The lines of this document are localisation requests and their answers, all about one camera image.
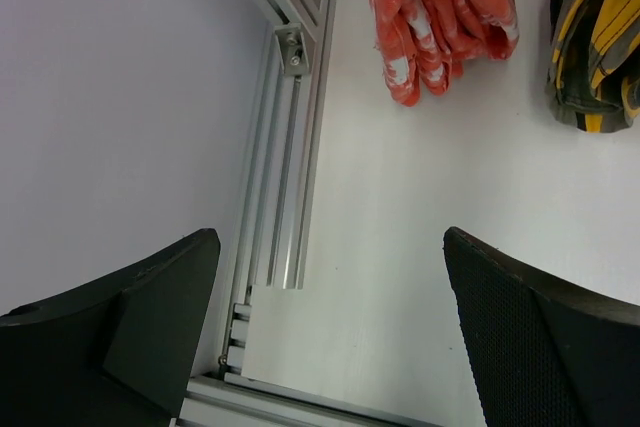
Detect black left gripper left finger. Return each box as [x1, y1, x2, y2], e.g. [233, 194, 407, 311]
[1, 229, 221, 426]

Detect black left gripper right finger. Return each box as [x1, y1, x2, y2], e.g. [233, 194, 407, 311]
[443, 227, 639, 426]

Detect yellow olive patterned trousers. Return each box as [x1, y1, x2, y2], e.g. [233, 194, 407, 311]
[546, 0, 639, 133]

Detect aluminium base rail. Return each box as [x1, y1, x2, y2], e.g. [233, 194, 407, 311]
[172, 373, 428, 426]

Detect red white patterned trousers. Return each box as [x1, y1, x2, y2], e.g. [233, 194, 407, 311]
[369, 0, 519, 107]

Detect aluminium frame post left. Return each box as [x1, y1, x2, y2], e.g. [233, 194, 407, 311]
[211, 0, 337, 378]

